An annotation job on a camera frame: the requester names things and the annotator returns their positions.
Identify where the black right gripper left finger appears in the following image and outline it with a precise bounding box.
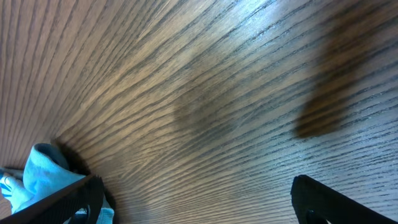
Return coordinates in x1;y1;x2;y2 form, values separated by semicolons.
1;175;104;224

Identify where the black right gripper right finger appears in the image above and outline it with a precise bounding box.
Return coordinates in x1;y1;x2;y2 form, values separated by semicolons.
290;175;397;224

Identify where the light blue t-shirt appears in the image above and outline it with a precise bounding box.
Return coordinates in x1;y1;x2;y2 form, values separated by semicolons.
1;143;115;224

